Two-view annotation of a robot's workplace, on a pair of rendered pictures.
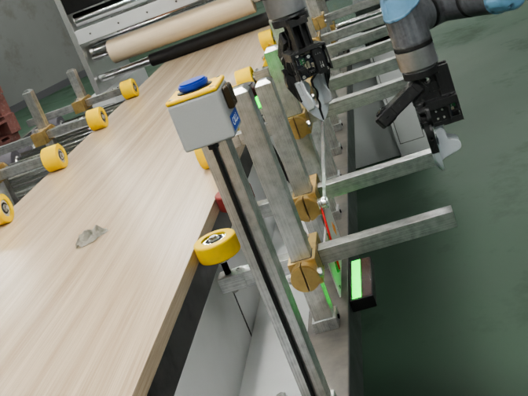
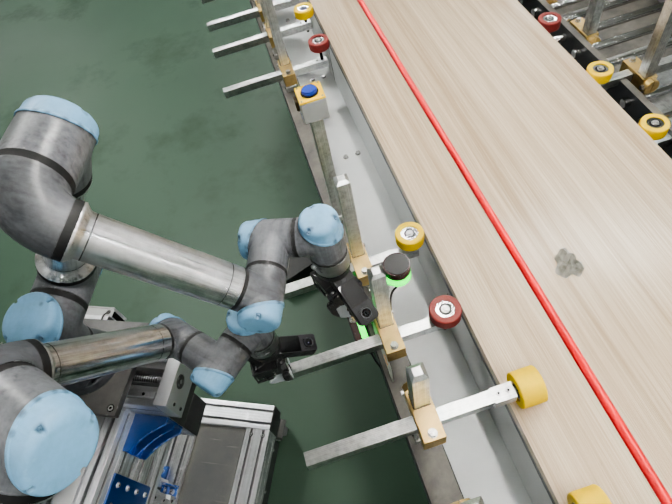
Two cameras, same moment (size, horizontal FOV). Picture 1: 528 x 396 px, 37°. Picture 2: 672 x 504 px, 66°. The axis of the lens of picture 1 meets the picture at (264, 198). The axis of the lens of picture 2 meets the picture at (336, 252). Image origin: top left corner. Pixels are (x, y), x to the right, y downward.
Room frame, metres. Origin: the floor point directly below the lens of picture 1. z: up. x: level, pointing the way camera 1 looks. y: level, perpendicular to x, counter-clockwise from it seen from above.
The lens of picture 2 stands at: (2.08, -0.31, 2.06)
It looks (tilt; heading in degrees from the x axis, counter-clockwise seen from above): 55 degrees down; 164
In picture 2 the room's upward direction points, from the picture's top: 16 degrees counter-clockwise
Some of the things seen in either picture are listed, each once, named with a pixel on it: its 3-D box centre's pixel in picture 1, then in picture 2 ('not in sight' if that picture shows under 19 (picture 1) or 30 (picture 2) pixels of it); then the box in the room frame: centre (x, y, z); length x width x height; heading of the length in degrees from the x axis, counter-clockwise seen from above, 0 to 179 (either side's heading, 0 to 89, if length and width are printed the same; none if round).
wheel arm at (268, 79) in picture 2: not in sight; (276, 77); (0.33, 0.14, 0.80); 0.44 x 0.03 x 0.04; 77
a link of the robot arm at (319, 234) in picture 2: not in sight; (321, 235); (1.51, -0.17, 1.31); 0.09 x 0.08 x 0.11; 59
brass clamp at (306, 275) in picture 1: (306, 262); (360, 261); (1.30, -0.03, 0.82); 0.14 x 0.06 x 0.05; 167
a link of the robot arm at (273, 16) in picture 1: (287, 5); (329, 258); (1.52, -0.17, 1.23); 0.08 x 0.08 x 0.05
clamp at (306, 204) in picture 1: (306, 198); (389, 331); (1.55, -0.08, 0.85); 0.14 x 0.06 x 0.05; 167
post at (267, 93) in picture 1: (302, 189); (384, 319); (1.52, -0.08, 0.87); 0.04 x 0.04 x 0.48; 77
